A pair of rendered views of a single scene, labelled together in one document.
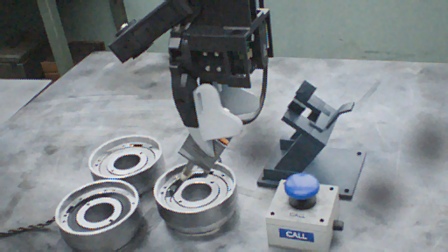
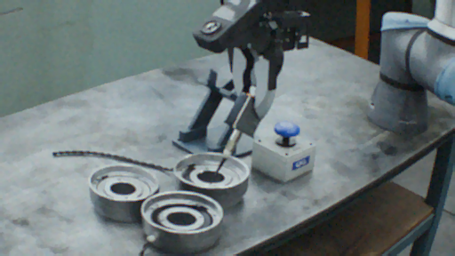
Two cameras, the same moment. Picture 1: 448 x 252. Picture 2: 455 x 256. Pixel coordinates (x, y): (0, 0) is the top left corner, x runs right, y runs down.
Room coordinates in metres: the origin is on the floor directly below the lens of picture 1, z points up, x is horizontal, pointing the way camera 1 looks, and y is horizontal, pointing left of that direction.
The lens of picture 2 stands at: (0.23, 0.85, 1.30)
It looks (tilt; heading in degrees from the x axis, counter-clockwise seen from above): 24 degrees down; 290
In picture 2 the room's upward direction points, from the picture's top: 4 degrees clockwise
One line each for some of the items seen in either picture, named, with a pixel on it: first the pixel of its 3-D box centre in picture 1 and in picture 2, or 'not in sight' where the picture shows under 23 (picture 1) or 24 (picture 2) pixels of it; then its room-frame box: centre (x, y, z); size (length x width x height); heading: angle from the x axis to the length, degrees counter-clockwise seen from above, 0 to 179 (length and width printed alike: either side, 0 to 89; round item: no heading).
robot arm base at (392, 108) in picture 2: not in sight; (402, 96); (0.31, -0.40, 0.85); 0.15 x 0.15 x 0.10
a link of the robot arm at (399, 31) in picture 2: not in sight; (408, 44); (0.31, -0.39, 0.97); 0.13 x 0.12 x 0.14; 137
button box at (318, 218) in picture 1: (308, 215); (287, 154); (0.47, -0.09, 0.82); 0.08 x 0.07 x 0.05; 65
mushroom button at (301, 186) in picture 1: (302, 198); (285, 140); (0.48, -0.08, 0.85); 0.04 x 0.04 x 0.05
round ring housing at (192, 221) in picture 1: (197, 197); (210, 181); (0.55, 0.04, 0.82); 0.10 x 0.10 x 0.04
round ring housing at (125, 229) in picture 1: (101, 217); (181, 223); (0.53, 0.17, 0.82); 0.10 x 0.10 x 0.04
